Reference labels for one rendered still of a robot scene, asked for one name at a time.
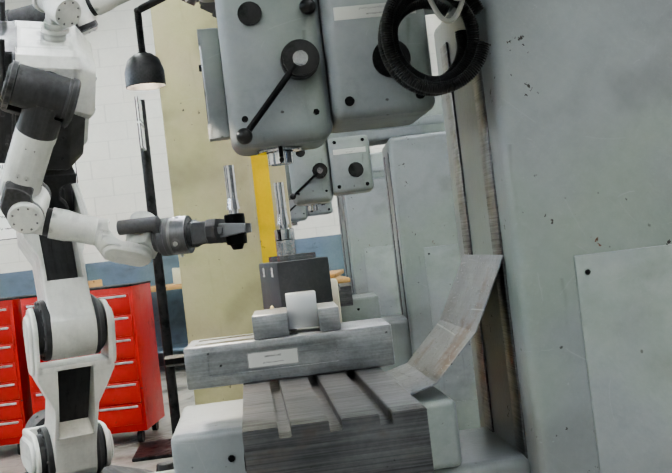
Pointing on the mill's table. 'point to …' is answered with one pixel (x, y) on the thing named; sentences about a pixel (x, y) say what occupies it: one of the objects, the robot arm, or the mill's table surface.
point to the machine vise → (290, 352)
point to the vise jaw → (270, 323)
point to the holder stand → (294, 278)
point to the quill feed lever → (303, 62)
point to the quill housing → (318, 100)
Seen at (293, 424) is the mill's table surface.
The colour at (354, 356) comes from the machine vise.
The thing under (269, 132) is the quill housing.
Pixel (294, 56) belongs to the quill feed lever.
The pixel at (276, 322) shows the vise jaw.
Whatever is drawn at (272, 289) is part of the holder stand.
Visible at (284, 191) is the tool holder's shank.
